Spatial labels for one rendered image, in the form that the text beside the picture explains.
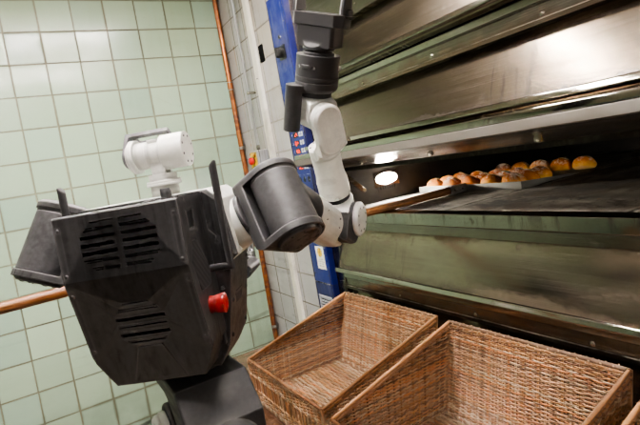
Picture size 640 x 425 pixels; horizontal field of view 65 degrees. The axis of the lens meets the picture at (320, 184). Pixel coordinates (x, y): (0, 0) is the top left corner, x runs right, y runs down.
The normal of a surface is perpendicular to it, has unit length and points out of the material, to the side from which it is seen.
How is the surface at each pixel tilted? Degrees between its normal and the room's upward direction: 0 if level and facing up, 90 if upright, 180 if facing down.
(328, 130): 113
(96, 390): 90
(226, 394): 45
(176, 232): 90
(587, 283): 70
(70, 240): 90
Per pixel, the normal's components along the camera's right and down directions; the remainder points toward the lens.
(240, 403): 0.23, -0.73
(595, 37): -0.86, -0.17
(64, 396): 0.48, -0.04
